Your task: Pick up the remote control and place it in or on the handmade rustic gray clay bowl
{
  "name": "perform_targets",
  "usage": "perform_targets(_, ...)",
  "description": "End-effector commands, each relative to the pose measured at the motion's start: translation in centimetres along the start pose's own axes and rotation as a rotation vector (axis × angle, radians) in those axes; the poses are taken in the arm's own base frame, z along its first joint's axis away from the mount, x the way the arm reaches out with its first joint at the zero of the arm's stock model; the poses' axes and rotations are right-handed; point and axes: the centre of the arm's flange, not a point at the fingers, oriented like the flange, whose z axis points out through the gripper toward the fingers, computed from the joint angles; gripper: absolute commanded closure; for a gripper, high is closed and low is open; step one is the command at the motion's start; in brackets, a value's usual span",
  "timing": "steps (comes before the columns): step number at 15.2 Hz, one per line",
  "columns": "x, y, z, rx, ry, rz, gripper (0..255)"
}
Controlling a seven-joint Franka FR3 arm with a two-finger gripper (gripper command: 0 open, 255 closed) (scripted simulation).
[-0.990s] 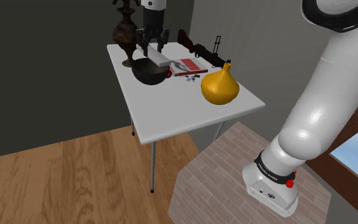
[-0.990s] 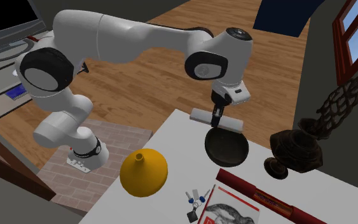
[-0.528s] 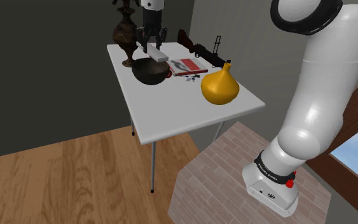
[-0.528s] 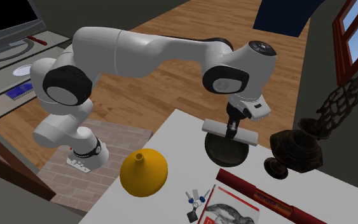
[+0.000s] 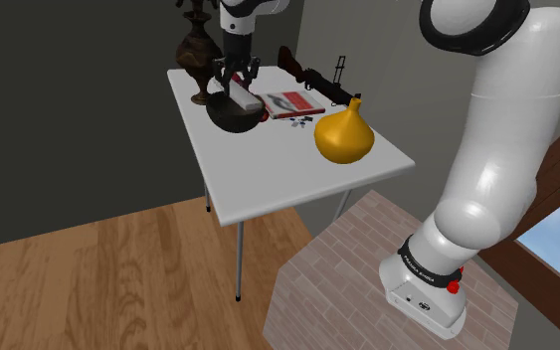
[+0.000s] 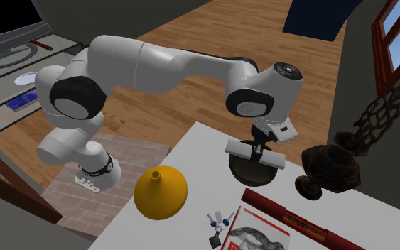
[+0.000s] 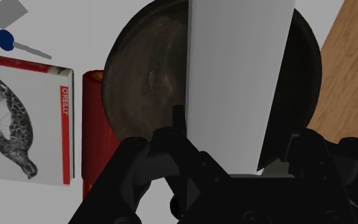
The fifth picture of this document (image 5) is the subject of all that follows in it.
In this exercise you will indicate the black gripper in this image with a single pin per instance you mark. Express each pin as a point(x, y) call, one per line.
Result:
point(237, 47)

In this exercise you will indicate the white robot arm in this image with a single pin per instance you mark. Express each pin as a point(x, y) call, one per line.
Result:
point(507, 145)

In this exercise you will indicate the white and red long box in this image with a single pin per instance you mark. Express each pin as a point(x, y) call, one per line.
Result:
point(246, 99)

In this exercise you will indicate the black bowl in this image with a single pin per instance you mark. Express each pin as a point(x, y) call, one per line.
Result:
point(233, 119)

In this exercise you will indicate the brown ornate metal vase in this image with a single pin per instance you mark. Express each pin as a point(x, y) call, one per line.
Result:
point(197, 53)

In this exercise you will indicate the small red round object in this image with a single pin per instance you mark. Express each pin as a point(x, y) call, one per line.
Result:
point(264, 117)

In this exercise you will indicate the red and white book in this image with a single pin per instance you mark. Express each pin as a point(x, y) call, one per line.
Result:
point(295, 103)

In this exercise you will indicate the dark brown toy rifle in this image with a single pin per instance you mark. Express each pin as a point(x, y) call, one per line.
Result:
point(318, 81)

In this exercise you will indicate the white table with metal legs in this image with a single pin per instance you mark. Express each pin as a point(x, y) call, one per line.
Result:
point(270, 169)

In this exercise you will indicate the yellow gourd shaped vase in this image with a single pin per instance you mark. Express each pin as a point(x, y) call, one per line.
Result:
point(343, 135)

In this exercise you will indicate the brick patterned robot stand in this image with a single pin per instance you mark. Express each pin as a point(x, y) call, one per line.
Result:
point(337, 286)

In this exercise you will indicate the wooden framed window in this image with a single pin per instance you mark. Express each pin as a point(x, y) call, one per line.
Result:
point(556, 242)

